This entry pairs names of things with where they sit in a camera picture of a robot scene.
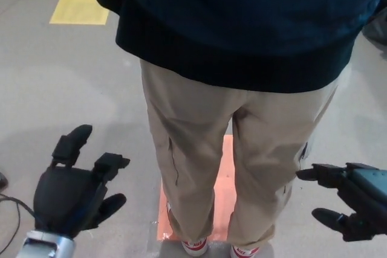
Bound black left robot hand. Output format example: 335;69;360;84
32;124;131;237

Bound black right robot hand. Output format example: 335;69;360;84
295;163;387;243

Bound navy blue coat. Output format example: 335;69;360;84
95;0;387;59

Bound person's right red white sneaker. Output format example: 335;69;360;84
230;244;261;258

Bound person's red white sneaker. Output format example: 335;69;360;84
230;244;261;258
180;238;209;256

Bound person's left red white sneaker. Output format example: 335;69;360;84
180;238;209;256

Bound orange floor marker sheet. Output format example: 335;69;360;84
157;135;242;243

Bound beige cargo trousers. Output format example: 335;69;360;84
139;58;339;251

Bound yellow floor marker sheet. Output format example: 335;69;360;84
48;0;110;25

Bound thin black floor cable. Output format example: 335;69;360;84
0;193;36;240

